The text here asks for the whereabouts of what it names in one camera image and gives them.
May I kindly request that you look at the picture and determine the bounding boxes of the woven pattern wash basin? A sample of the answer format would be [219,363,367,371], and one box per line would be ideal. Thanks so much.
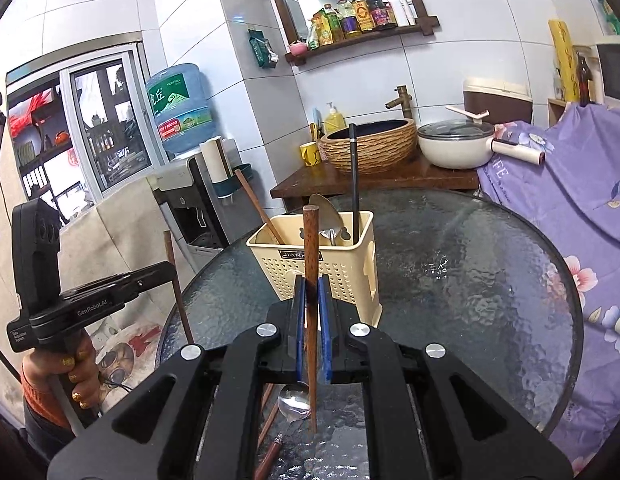
[318,118,419,176]

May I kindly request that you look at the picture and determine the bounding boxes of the bronze faucet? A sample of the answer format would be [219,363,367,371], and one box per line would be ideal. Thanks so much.
[385,85,414,121]

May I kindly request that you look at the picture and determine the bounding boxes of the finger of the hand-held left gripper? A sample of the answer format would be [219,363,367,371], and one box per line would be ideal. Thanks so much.
[72,274,179,304]
[62,262,179,295]

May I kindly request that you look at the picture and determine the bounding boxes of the green packet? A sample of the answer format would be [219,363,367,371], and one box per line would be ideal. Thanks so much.
[247,27,280,70]

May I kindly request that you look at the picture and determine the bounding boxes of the wooden display shelf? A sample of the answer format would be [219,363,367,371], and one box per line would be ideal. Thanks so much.
[7,85,91,222]

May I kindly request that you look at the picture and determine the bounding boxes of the white plastic bottle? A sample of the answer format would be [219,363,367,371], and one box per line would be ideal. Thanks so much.
[388,0,414,26]

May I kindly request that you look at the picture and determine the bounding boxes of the brown white rice cooker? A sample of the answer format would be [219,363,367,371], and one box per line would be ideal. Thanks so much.
[462,76,534,129]

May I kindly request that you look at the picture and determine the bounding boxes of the purple floral cloth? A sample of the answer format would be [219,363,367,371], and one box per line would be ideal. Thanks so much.
[477,102,620,461]

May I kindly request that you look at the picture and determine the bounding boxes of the teal wall holder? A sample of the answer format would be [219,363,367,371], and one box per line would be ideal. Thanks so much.
[212,162,253,199]

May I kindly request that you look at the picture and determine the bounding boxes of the yellow paper roll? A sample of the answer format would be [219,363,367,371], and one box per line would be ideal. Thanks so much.
[548,19,581,103]

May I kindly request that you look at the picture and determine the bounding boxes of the white microwave oven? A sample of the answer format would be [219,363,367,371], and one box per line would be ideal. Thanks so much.
[595,35,620,107]

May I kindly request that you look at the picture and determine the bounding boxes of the all metal spoon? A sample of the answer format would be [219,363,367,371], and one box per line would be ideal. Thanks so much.
[308,193,341,247]

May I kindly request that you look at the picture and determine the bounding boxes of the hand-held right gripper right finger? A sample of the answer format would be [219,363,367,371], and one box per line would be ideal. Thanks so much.
[318,274,576,480]

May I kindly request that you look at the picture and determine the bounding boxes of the orange label sauce bottle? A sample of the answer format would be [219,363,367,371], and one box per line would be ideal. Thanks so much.
[351,0,376,34]

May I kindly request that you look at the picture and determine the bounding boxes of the blue water jug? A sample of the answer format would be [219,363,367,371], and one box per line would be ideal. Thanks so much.
[145,63,216,157]

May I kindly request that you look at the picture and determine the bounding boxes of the long black chopstick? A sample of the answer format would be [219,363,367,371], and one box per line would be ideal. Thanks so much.
[348,123,361,243]

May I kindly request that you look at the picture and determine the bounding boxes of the wooden framed mirror shelf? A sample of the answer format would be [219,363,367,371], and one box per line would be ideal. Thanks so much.
[263,0,440,66]

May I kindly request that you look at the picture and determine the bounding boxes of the cream perforated utensil holder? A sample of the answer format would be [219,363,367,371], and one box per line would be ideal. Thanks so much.
[246,211,382,328]

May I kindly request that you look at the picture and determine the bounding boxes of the green glass bottle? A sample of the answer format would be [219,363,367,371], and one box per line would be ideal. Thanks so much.
[322,4,345,42]

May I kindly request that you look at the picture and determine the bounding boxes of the purple label oil bottle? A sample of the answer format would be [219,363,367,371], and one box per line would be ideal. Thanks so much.
[336,0,362,38]

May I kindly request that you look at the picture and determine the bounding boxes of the yellow soap dispenser bottle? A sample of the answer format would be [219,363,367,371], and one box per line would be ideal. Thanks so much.
[323,102,347,134]

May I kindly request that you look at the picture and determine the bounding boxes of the person's left forearm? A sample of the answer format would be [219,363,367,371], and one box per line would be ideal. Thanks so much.
[21,366,76,461]

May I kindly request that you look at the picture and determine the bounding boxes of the brown glass bottle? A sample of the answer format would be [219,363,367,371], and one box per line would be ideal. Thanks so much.
[576,52,593,107]

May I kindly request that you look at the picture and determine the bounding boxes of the white rice paddle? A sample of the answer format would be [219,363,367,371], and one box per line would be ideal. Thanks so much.
[445,105,491,124]

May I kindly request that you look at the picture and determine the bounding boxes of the aluminium sliding window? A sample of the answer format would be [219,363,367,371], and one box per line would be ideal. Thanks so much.
[60,42,163,197]

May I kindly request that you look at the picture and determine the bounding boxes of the beige cloth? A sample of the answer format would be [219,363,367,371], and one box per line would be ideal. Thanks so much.
[55,177,191,311]

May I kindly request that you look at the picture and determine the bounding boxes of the person's left hand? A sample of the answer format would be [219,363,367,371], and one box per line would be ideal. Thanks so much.
[22,332,101,412]

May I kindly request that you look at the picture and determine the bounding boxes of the grey water dispenser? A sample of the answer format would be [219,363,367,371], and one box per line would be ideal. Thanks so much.
[146,152,251,261]

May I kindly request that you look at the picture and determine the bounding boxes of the white paper roll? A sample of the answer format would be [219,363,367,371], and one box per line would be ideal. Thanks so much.
[199,136,235,183]

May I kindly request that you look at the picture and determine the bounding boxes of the dark soy sauce bottle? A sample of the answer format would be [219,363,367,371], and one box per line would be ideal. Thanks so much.
[365,0,398,30]

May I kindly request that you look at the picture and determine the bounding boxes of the white pot with lid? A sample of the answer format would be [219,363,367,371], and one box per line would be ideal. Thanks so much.
[416,119,546,170]

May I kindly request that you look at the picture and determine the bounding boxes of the yellow seasoning packet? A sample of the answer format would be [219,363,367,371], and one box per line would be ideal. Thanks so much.
[311,10,335,46]

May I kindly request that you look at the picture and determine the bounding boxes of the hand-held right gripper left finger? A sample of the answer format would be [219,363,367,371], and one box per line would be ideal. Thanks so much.
[47,271,308,480]

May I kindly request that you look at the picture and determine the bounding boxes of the wooden handled metal spoon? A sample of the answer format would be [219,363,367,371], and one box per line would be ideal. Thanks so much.
[252,382,311,480]

